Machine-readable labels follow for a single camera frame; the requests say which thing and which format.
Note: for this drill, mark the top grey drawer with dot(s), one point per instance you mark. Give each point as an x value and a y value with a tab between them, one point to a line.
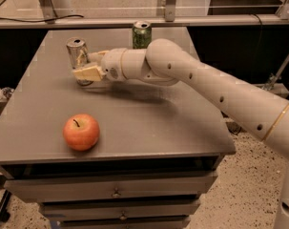
109	187

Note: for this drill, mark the grey drawer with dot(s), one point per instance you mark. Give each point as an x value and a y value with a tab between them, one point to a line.
176	222
109	187
121	209

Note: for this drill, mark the grey drawer cabinet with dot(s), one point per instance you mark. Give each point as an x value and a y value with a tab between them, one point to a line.
144	129

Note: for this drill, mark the middle grey drawer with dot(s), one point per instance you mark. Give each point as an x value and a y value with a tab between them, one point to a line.
121	209

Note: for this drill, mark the red apple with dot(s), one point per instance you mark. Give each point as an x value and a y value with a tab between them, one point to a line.
81	132

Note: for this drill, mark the silver blue redbull can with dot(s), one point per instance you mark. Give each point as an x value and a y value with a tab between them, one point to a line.
78	52

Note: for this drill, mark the bottom grey drawer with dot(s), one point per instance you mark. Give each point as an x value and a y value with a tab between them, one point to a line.
176	222

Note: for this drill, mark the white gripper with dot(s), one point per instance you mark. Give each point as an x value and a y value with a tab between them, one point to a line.
113	65

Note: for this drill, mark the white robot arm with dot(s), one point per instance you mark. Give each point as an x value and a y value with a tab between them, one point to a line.
163	62

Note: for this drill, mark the grey metal rail frame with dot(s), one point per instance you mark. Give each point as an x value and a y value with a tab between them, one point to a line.
123	13

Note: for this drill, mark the green soda can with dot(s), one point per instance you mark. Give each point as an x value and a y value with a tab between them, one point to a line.
142	34

